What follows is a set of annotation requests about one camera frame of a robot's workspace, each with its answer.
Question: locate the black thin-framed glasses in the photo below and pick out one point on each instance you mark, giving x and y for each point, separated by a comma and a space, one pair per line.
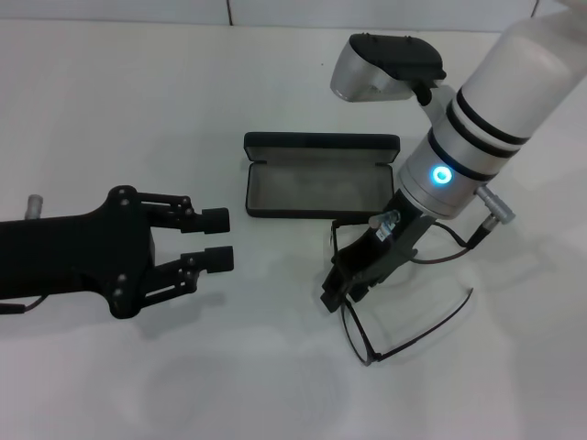
372, 357

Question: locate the black glasses case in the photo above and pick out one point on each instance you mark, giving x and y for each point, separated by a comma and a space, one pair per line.
321, 139

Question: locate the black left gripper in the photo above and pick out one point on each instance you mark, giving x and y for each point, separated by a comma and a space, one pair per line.
69, 256

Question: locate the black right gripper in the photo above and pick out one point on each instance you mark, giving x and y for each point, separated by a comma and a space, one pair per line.
367, 254

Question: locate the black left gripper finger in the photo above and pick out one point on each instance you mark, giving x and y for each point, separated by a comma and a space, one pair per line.
220, 259
215, 220

